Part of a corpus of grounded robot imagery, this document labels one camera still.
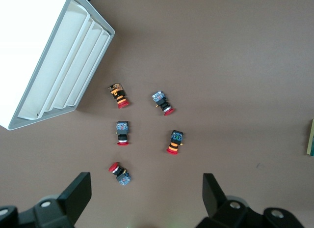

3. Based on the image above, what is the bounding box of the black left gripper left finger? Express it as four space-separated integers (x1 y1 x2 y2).
18 171 93 228

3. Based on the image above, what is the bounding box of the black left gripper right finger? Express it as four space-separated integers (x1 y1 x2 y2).
195 173 304 228

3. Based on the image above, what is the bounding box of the green load switch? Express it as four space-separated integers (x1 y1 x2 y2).
306 118 314 157

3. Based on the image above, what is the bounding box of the red button blue contact block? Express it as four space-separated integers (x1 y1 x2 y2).
114 121 131 146
108 162 132 187
151 90 177 116

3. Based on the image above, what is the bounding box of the red button orange striped collar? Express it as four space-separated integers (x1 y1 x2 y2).
166 129 185 155

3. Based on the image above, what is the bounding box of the red button amber contact block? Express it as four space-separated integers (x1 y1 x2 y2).
107 82 130 110

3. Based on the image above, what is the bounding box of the white stepped storage bin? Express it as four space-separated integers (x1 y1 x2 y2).
0 0 116 132

